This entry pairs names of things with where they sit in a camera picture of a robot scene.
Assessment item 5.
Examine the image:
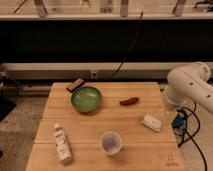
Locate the white rectangular box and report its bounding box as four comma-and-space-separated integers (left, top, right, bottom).
142, 114, 162, 132

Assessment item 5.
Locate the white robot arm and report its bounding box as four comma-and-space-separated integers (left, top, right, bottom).
162, 62, 213, 114

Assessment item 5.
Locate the white lotion bottle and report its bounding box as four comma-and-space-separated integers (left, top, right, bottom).
54, 124, 72, 164

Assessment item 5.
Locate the black hanging cable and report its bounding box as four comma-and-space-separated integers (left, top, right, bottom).
105, 10, 145, 80

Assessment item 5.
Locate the brown sausage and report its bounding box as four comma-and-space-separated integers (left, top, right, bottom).
120, 97, 139, 106

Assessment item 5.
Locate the brown chocolate bar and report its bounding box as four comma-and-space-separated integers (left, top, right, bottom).
66, 79, 84, 92

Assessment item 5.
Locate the green ceramic bowl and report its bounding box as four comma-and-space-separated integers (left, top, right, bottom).
71, 86, 102, 113

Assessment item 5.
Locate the blue power adapter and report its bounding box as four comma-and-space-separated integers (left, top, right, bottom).
172, 114, 185, 128

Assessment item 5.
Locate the black floor cable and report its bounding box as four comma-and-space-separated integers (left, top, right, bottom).
173, 99, 209, 171

